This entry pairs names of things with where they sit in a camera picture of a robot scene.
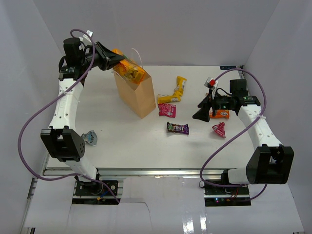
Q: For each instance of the yellow snack bar upper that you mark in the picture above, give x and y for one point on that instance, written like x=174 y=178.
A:
x=180 y=85

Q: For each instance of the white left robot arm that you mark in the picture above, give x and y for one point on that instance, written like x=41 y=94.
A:
x=60 y=138

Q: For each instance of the small red triangular snack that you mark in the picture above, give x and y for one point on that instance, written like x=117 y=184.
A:
x=220 y=129

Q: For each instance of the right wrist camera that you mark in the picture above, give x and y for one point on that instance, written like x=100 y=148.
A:
x=211 y=84

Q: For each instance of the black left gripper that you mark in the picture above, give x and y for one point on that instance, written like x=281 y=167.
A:
x=108 y=59

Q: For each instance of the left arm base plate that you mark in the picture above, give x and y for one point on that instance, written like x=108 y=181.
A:
x=90 y=193

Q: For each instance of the brown paper bag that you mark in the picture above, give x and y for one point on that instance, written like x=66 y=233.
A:
x=140 y=98

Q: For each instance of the pink square snack packet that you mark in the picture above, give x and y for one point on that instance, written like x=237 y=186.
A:
x=167 y=110

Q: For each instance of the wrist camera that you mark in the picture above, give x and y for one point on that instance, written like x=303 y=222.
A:
x=211 y=84
x=87 y=38

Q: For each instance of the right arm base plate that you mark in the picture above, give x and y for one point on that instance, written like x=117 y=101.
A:
x=225 y=197

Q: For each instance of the large orange mango snack bag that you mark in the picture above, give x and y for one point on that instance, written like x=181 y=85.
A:
x=129 y=69

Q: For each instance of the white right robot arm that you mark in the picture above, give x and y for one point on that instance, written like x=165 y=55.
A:
x=271 y=161

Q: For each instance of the yellow snack bar lower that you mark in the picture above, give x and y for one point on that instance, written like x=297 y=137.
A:
x=162 y=99

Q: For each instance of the silver blue snack packet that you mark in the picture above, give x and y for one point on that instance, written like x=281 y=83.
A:
x=90 y=138

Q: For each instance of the aluminium front rail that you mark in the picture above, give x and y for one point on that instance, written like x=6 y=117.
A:
x=50 y=171

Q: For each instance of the yellow snack bar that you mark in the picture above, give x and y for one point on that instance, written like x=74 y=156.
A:
x=162 y=99
x=180 y=85

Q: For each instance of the white front cover sheet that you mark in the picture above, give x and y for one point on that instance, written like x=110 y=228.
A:
x=167 y=205

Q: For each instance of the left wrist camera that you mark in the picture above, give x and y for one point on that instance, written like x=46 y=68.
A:
x=87 y=38

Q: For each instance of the dark purple candy packet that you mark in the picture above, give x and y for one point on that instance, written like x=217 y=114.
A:
x=177 y=128

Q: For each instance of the orange snack packet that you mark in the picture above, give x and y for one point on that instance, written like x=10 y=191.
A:
x=220 y=114

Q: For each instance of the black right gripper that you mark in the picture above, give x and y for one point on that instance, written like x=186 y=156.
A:
x=203 y=114

